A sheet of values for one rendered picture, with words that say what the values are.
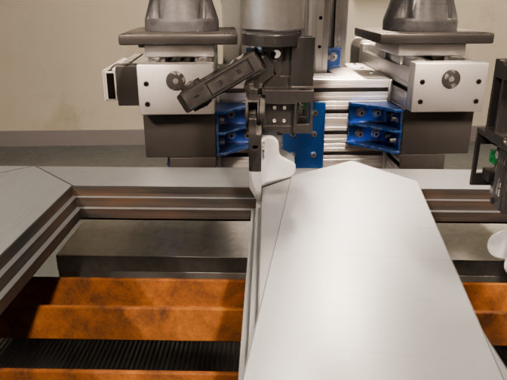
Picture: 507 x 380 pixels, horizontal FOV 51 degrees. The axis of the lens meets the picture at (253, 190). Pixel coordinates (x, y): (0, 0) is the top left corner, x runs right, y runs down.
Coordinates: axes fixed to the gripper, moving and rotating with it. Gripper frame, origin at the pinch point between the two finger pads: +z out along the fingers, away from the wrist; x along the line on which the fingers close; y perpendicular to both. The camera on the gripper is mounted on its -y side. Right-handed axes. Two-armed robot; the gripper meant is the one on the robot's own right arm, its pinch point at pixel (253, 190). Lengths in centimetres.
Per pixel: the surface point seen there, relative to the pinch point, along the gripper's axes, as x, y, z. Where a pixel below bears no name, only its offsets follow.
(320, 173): 9.0, 9.7, 0.6
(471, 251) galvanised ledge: 19.7, 38.3, 18.3
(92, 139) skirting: 335, -134, 82
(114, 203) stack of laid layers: 2.3, -19.4, 3.1
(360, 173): 9.2, 15.6, 0.6
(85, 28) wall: 337, -131, -1
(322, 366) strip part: -34.9, 5.9, 0.7
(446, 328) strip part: -29.9, 16.2, 0.7
